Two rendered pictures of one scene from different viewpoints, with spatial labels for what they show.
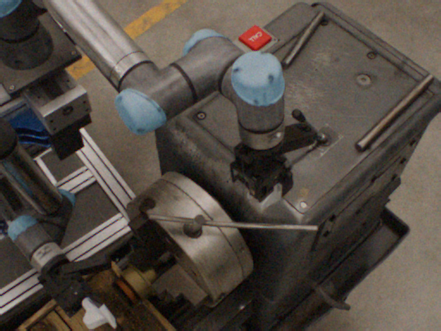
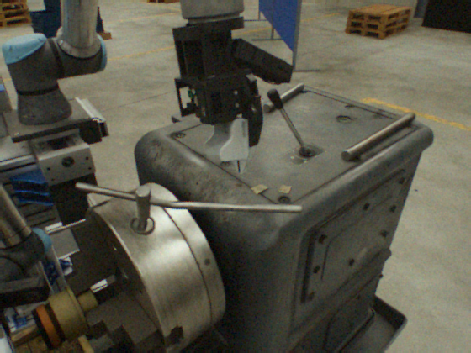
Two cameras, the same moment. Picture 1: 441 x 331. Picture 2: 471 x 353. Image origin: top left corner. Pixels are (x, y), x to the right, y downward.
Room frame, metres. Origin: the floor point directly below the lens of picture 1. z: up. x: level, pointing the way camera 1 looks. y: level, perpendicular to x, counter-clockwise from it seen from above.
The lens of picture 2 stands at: (0.08, -0.14, 1.62)
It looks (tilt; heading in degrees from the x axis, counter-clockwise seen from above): 34 degrees down; 357
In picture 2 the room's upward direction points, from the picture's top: straight up
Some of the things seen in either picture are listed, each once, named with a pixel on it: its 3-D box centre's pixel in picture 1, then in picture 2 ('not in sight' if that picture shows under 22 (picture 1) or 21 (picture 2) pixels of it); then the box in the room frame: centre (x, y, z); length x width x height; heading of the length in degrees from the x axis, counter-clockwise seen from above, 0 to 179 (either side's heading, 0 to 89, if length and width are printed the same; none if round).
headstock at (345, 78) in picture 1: (294, 144); (279, 194); (0.82, -0.30, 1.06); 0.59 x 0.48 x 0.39; 128
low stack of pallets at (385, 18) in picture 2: not in sight; (378, 20); (7.94, -3.61, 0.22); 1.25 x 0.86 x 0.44; 132
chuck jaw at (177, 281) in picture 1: (186, 290); (132, 325); (0.44, 0.02, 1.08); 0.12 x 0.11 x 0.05; 38
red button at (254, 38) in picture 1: (255, 39); not in sight; (1.01, -0.21, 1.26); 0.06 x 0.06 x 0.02; 38
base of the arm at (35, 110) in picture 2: (21, 36); (41, 99); (1.14, 0.40, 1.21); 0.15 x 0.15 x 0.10
